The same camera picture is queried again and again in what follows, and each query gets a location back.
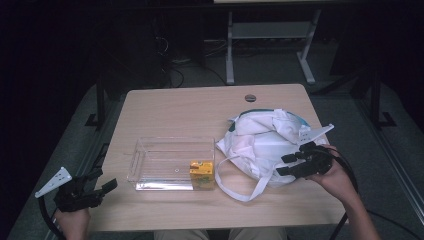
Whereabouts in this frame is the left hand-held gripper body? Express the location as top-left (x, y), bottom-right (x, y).
top-left (34, 166), bottom-right (104, 213)

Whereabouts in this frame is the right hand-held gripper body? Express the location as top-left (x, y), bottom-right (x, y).
top-left (294, 123), bottom-right (335, 179)

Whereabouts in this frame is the white cloth tote bag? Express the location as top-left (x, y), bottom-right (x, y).
top-left (214, 108), bottom-right (329, 203)

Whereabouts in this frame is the clear plastic storage box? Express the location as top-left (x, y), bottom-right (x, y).
top-left (126, 135), bottom-right (216, 192)

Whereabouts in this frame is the yellow drink carton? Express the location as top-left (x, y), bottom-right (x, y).
top-left (189, 160), bottom-right (215, 191)

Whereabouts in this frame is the person's left hand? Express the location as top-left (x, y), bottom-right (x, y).
top-left (53, 206), bottom-right (92, 240)

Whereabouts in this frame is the person's right hand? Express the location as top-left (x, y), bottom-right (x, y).
top-left (304, 143), bottom-right (359, 202)

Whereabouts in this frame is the black metal stand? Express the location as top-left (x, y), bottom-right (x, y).
top-left (84, 81), bottom-right (108, 130)
top-left (364, 64), bottom-right (398, 132)

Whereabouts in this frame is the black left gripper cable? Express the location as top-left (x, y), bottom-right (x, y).
top-left (37, 195), bottom-right (66, 240)

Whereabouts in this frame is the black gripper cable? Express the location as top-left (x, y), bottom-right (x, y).
top-left (37, 195), bottom-right (66, 240)
top-left (314, 146), bottom-right (360, 240)

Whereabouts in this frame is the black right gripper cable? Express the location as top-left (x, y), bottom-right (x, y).
top-left (314, 146), bottom-right (360, 240)

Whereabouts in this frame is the black floor cable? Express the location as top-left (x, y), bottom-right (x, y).
top-left (366, 209), bottom-right (424, 235)

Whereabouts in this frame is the white metal table frame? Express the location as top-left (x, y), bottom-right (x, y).
top-left (226, 9), bottom-right (323, 86)

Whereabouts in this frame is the tangle of dark floor cables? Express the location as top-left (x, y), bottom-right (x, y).
top-left (154, 33), bottom-right (228, 89)

